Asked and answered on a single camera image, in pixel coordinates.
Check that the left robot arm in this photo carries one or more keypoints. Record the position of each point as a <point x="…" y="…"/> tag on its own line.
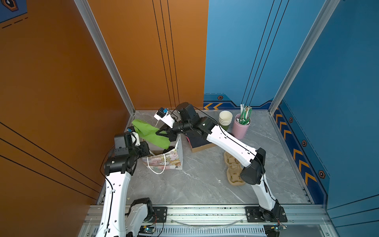
<point x="118" y="170"/>

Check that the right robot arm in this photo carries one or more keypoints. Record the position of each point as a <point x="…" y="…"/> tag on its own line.
<point x="253" y="173"/>

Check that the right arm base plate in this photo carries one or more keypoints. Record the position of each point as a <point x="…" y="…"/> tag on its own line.
<point x="256" y="214"/>

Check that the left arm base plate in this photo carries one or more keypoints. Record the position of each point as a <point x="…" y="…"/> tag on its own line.
<point x="158" y="214"/>

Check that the pink straw holder cup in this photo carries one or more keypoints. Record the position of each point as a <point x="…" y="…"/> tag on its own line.
<point x="239" y="130"/>

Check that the cartoon animal paper gift bag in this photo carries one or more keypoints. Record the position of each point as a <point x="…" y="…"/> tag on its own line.
<point x="165" y="159"/>

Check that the stack of pulp cup carriers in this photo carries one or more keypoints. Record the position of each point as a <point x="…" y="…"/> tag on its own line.
<point x="234" y="170"/>

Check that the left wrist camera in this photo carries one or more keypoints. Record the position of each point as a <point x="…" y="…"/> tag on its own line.
<point x="134" y="136"/>

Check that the green circuit board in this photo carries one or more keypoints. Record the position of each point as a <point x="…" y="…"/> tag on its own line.
<point x="147" y="231"/>

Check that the stack of paper cups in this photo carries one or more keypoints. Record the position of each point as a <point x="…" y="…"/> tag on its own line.
<point x="225" y="119"/>

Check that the small right circuit board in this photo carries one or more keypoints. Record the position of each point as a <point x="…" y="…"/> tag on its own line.
<point x="274" y="230"/>

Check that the black paper napkin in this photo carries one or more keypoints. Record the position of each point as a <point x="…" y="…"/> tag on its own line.
<point x="196" y="141"/>

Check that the green paper napkin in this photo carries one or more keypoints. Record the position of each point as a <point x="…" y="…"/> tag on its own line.
<point x="148" y="133"/>

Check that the bundle of wrapped straws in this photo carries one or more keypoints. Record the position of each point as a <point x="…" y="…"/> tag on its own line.
<point x="245" y="114"/>

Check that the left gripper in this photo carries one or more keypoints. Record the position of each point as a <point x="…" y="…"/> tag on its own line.
<point x="143" y="145"/>

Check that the aluminium front rail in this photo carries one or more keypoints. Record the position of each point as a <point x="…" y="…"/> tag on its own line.
<point x="225" y="214"/>

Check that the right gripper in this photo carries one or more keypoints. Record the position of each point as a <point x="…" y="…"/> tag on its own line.
<point x="171" y="135"/>

